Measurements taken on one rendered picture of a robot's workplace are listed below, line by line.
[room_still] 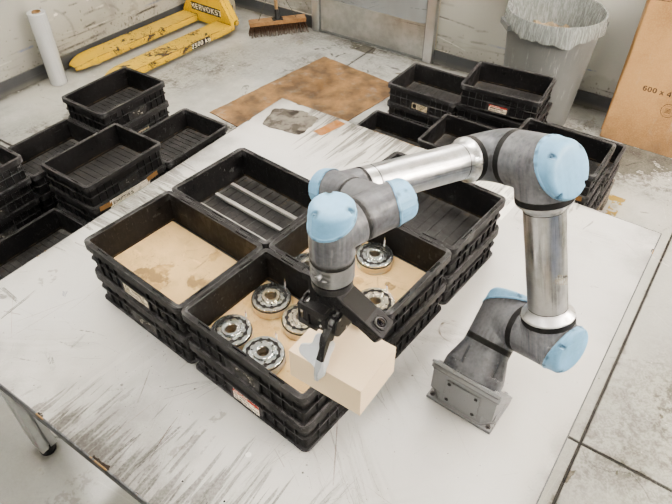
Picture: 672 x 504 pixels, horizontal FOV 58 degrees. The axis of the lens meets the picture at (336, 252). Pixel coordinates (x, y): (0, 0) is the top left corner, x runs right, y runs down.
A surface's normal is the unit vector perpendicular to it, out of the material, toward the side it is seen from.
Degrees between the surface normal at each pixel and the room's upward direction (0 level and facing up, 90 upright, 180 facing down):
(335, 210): 1
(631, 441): 0
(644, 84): 76
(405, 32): 90
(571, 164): 64
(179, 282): 0
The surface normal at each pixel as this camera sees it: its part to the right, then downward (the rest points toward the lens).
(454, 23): -0.57, 0.55
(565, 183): 0.52, 0.17
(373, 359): 0.00, -0.73
